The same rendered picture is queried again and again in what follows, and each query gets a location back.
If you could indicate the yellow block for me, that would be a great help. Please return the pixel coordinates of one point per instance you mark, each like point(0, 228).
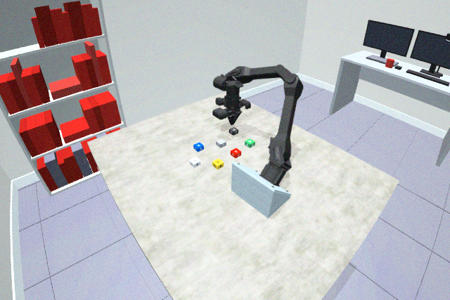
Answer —
point(217, 164)

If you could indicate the blue block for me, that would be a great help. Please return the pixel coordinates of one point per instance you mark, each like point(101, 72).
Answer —
point(198, 147)

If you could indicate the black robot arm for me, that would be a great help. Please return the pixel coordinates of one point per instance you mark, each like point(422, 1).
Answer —
point(280, 146)

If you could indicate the red block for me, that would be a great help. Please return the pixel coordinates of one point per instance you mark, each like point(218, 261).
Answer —
point(236, 153)

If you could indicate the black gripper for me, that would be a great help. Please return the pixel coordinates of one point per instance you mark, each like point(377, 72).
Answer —
point(232, 110)

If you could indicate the green block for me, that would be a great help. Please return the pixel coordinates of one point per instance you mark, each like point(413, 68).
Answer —
point(250, 143)

